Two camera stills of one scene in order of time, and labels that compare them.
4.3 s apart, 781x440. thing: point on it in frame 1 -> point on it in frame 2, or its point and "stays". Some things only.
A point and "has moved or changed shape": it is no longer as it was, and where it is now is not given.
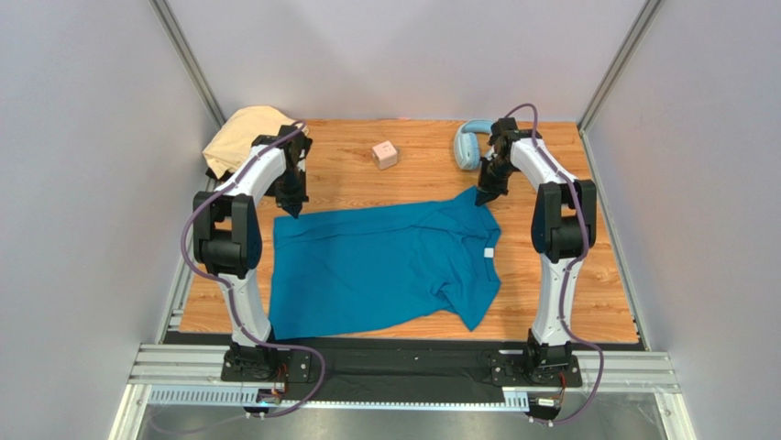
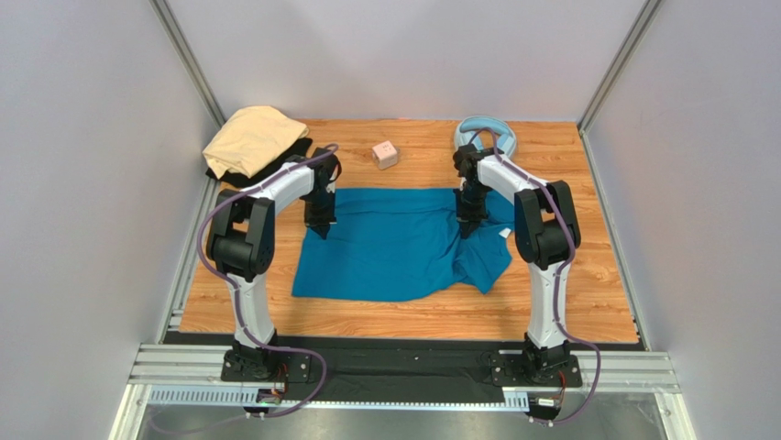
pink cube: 385,153 stays
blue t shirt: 349,267 has moved or changed shape
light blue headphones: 467,142 stays
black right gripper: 493,177 -> 469,213
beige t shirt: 234,138 stays
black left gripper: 292,203 -> 324,219
